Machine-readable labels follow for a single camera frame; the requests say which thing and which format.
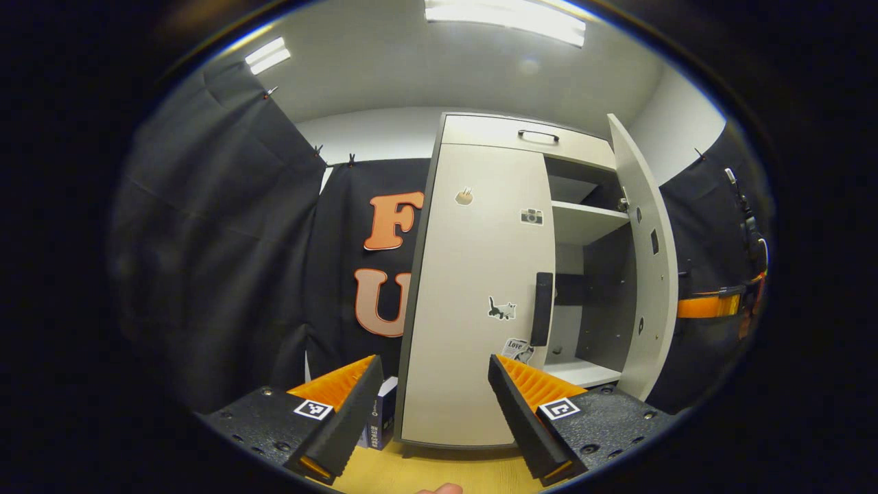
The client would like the ceiling light panel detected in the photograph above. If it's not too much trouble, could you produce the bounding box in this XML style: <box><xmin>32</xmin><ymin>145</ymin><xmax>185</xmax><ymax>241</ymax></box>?
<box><xmin>245</xmin><ymin>37</ymin><xmax>292</xmax><ymax>75</ymax></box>
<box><xmin>424</xmin><ymin>0</ymin><xmax>587</xmax><ymax>47</ymax></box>

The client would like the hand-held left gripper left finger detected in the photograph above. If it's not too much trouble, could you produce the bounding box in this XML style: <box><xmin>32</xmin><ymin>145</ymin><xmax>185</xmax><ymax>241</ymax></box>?
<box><xmin>195</xmin><ymin>354</ymin><xmax>385</xmax><ymax>486</ymax></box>

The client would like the white cabinet shelf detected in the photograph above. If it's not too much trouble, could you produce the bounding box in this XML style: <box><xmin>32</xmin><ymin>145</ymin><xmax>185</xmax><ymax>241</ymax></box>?
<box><xmin>542</xmin><ymin>357</ymin><xmax>624</xmax><ymax>389</ymax></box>
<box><xmin>551</xmin><ymin>200</ymin><xmax>630</xmax><ymax>246</ymax></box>

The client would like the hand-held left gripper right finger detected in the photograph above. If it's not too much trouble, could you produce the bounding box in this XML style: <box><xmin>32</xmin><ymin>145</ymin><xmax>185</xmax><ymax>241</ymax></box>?
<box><xmin>488</xmin><ymin>354</ymin><xmax>676</xmax><ymax>488</ymax></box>

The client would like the white and blue box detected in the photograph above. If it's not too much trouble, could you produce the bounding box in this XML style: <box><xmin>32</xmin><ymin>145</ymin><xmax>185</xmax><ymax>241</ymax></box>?
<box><xmin>357</xmin><ymin>376</ymin><xmax>399</xmax><ymax>450</ymax></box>

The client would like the black backdrop cloth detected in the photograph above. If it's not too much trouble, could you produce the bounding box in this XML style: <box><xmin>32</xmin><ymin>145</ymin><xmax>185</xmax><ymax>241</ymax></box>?
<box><xmin>106</xmin><ymin>58</ymin><xmax>776</xmax><ymax>416</ymax></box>

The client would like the beige shoe cabinet door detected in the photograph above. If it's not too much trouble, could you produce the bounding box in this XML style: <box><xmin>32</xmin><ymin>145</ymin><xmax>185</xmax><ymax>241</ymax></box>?
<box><xmin>400</xmin><ymin>143</ymin><xmax>556</xmax><ymax>448</ymax></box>
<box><xmin>607</xmin><ymin>113</ymin><xmax>680</xmax><ymax>402</ymax></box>

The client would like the beige double-door shoe cabinet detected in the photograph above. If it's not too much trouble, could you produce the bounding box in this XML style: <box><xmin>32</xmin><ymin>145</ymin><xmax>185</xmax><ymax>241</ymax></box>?
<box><xmin>394</xmin><ymin>111</ymin><xmax>680</xmax><ymax>459</ymax></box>

